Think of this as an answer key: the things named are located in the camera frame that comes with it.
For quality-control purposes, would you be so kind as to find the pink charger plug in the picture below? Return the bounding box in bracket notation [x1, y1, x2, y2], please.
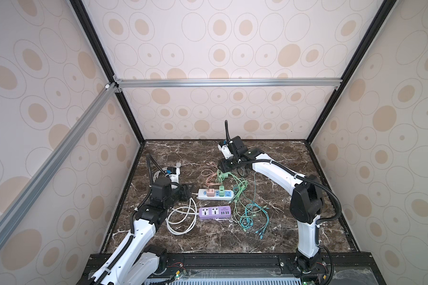
[206, 188, 216, 197]

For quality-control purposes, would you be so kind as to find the pink charger cable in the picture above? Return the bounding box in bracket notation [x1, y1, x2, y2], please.
[200, 161, 222, 190]

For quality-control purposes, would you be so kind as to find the green charger plug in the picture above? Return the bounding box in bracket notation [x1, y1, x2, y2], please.
[219, 185, 225, 197]

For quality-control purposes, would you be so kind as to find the white blue power strip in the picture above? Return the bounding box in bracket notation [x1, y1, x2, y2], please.
[197, 188, 235, 201]

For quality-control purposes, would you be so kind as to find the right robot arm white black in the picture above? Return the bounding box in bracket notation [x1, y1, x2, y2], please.
[218, 121, 342, 273]

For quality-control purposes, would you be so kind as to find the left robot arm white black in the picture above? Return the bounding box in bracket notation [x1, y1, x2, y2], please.
[78, 154, 197, 285]

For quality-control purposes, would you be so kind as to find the purple power strip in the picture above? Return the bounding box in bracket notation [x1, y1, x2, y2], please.
[199, 205, 232, 220]

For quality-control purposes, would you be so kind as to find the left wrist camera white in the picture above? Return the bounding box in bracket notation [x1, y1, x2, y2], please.
[165, 166, 180, 183]

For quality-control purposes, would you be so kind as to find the white power cord coil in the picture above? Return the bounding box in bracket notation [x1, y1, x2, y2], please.
[151, 163, 198, 236]

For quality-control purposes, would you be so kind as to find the green teal cable bundle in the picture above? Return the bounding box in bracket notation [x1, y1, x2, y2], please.
[216, 170, 271, 240]

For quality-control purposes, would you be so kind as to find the silver aluminium rail back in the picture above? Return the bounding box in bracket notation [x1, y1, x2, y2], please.
[117, 78, 342, 89]

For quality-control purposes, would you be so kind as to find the silver aluminium rail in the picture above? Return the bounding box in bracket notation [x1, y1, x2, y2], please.
[0, 83, 118, 250]
[117, 78, 342, 89]

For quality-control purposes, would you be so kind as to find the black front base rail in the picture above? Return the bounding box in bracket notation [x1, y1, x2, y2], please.
[79, 252, 386, 285]

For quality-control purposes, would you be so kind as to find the silver aluminium rail left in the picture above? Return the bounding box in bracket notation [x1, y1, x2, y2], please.
[0, 83, 118, 250]

